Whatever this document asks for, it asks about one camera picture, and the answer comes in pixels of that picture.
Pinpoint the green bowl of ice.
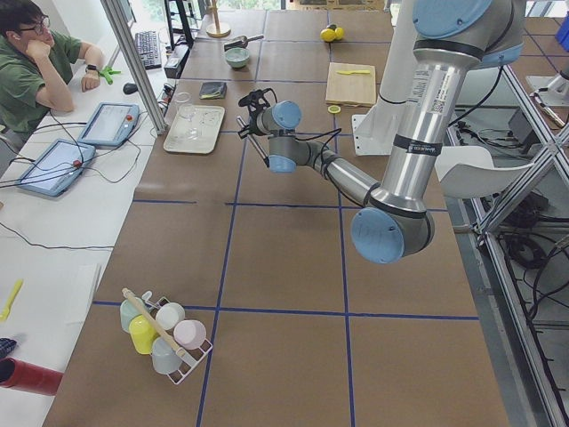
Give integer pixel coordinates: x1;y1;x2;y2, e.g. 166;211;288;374
225;47;250;69

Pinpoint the bamboo cutting board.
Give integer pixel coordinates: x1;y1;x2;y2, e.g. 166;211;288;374
325;62;377;107

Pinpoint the pink cup in rack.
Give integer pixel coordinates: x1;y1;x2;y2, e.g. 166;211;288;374
173;319;206;350

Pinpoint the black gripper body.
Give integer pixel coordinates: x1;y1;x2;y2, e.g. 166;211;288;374
248;109;266;136

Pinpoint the near teach pendant tablet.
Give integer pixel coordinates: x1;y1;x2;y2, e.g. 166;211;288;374
16;139;96;197

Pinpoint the red cylinder bottle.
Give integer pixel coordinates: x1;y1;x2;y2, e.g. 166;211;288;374
1;358;63;396

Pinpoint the cream bear serving tray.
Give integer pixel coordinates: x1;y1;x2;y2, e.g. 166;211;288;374
163;106;225;155

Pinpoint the teach pendant tablet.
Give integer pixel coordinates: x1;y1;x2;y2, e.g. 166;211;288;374
77;102;140;148
16;139;96;197

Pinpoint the whole yellow lemon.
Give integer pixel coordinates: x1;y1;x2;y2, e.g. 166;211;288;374
320;28;336;43
334;27;345;40

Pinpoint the white cup in rack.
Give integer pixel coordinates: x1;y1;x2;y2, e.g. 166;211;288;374
156;302;185;331

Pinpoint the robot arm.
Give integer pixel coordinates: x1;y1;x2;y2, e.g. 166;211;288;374
239;1;525;264

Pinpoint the aluminium frame post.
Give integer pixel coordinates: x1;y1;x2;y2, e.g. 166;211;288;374
100;0;167;135

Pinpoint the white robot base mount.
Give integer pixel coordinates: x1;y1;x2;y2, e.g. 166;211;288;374
352;0;417;156

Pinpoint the black keyboard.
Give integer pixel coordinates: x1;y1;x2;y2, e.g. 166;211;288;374
134;30;162;69

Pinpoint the steel ice scoop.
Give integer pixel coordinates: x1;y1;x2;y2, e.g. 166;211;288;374
223;34;264;52

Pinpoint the grey-blue cup in rack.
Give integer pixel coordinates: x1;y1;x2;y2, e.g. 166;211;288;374
151;337;181;375

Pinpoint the black computer mouse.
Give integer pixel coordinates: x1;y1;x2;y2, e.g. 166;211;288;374
123;83;138;95

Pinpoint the wooden rack handle rod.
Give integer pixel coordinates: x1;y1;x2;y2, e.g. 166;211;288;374
122;287;187;359

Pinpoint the far teach pendant tablet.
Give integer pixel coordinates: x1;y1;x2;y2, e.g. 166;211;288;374
77;102;140;148

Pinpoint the green cup in rack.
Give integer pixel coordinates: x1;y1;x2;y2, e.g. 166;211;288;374
119;299;140;333

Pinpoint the green clamp tool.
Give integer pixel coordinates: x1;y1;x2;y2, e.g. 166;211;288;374
99;66;121;85

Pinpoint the white wire cup rack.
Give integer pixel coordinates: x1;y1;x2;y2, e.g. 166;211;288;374
141;291;212;385

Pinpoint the yellow cup in rack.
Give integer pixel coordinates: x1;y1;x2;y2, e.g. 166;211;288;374
128;315;158;355

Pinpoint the yellow plastic knife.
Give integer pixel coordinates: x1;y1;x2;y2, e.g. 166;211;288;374
336;69;371;76

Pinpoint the clear wine glass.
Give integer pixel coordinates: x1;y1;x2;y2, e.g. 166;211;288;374
173;92;199;140

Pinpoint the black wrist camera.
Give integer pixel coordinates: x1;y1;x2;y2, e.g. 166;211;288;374
238;88;271;109

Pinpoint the grey folded cloth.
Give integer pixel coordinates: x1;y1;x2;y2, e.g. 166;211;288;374
199;82;227;100

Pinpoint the yellow plastic spatula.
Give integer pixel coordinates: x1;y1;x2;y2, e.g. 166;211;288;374
0;279;24;322

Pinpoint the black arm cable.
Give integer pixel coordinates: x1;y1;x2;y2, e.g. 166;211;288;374
293;128;343;173

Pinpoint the seated person green shirt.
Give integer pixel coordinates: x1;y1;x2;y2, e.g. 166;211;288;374
1;1;103;138

